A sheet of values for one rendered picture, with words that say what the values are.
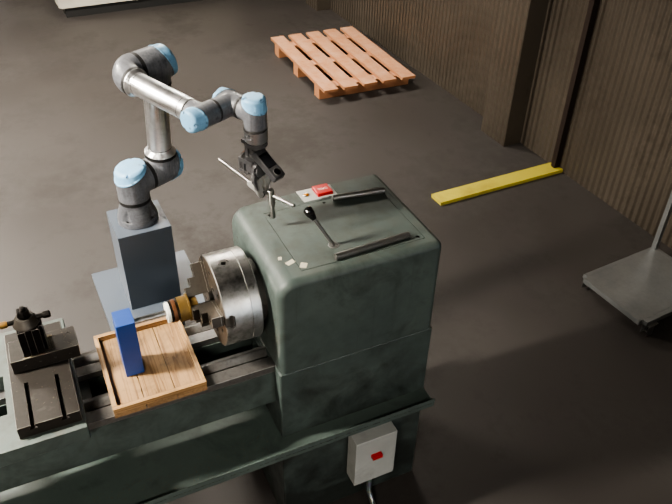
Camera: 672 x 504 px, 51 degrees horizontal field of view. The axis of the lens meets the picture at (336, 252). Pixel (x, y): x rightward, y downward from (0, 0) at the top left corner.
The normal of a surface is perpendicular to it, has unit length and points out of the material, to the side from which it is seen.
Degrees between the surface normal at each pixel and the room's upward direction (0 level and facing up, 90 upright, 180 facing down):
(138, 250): 90
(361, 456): 90
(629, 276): 0
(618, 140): 90
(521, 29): 90
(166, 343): 0
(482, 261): 0
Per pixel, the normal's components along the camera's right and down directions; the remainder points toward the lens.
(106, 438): 0.42, 0.56
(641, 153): -0.90, 0.25
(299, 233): 0.02, -0.79
